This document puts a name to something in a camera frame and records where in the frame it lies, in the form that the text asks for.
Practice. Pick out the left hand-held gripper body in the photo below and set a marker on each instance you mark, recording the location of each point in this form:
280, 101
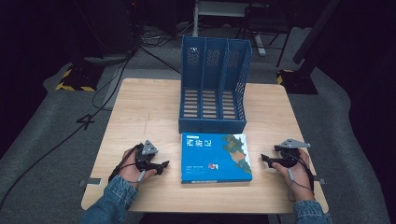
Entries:
146, 155

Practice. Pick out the blue book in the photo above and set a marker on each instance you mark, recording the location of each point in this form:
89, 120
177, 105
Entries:
214, 158

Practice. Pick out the grey table clamp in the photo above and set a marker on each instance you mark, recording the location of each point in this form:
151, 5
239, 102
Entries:
320, 181
91, 181

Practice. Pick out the black metal chair frame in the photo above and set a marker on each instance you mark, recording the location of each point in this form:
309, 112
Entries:
264, 21

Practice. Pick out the white metal stand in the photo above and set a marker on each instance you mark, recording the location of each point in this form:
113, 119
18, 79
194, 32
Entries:
224, 9

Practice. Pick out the black slanted stand pole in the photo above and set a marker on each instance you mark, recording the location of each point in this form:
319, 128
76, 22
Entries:
314, 31

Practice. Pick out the blue plastic file rack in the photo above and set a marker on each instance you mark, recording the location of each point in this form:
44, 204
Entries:
213, 93

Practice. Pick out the yellow black striped stand base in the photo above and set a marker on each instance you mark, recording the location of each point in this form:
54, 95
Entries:
297, 82
79, 79

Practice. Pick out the person's right hand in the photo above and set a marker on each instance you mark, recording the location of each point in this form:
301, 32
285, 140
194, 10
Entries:
295, 179

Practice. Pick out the person's left hand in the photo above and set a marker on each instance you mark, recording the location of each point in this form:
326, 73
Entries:
130, 169

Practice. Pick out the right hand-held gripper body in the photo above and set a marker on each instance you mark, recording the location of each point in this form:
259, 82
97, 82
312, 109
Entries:
289, 154

